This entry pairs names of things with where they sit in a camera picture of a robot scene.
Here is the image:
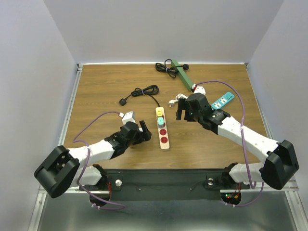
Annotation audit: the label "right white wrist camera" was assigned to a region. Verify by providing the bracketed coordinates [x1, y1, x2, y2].
[191, 84, 206, 95]

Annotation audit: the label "teal power strip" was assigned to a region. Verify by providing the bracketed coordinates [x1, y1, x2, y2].
[211, 91, 234, 110]

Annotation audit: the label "black coiled cord with plug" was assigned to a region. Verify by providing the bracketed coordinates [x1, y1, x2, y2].
[155, 59, 190, 79]

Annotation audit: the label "green power strip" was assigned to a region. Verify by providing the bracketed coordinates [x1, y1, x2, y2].
[171, 60, 193, 91]

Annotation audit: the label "beige power strip red sockets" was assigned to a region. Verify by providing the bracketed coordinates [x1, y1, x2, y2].
[156, 107, 170, 151]

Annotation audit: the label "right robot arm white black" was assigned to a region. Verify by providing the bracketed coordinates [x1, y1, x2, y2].
[176, 93, 299, 190]

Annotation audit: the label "teal cube plug adapter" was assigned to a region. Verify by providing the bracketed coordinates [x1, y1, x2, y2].
[157, 116, 165, 128]

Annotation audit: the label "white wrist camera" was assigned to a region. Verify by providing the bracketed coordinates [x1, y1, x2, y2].
[191, 84, 206, 95]
[119, 111, 136, 125]

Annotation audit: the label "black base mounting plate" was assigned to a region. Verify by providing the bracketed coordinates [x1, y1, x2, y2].
[85, 168, 249, 201]

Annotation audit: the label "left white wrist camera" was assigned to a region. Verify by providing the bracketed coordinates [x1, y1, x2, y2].
[119, 111, 136, 125]

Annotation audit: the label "aluminium frame rail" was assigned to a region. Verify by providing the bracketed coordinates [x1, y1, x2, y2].
[28, 64, 83, 231]

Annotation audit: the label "white coiled cord with plug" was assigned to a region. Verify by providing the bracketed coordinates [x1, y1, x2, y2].
[167, 93, 191, 109]

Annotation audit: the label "black power strip cord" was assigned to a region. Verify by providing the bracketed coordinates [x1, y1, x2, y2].
[119, 84, 161, 108]

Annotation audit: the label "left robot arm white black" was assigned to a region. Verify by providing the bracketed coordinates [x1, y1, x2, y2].
[34, 120, 152, 198]

